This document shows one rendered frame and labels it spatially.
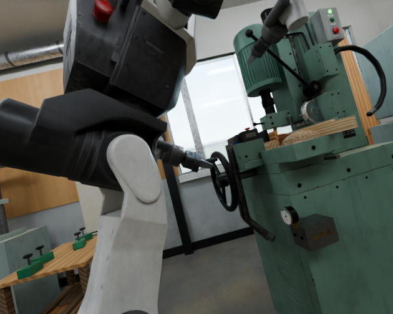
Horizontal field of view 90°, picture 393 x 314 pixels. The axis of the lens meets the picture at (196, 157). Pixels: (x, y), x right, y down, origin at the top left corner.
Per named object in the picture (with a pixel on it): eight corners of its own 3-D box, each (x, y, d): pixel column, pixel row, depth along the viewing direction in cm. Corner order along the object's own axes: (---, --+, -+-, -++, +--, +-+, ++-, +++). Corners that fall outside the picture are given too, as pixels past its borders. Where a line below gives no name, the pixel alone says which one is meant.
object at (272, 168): (239, 174, 115) (237, 167, 116) (271, 165, 120) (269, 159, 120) (280, 173, 76) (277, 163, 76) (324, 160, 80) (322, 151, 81)
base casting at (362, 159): (242, 189, 117) (237, 174, 118) (321, 166, 129) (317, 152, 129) (291, 196, 73) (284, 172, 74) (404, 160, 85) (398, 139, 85)
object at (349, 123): (258, 151, 119) (256, 145, 119) (261, 151, 120) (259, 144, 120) (353, 128, 61) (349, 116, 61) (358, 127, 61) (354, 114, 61)
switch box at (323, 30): (317, 48, 96) (309, 18, 97) (334, 46, 98) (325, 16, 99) (328, 40, 90) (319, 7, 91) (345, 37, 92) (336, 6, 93)
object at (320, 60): (310, 85, 93) (302, 55, 94) (325, 81, 95) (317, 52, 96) (325, 75, 85) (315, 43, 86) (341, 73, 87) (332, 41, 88)
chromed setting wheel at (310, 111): (303, 128, 90) (295, 102, 91) (325, 122, 93) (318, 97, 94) (308, 126, 88) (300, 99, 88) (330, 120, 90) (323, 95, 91)
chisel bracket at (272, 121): (262, 134, 102) (259, 118, 103) (286, 128, 105) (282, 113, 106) (271, 131, 95) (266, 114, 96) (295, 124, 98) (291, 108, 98)
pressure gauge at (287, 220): (283, 228, 71) (277, 206, 72) (292, 225, 72) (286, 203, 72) (295, 233, 65) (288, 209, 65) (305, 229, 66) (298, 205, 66)
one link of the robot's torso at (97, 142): (82, 176, 33) (100, 116, 37) (70, 184, 43) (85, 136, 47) (151, 190, 41) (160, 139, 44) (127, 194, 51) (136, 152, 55)
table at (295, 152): (218, 172, 123) (216, 162, 123) (261, 160, 129) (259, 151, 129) (272, 167, 63) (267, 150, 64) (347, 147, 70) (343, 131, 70)
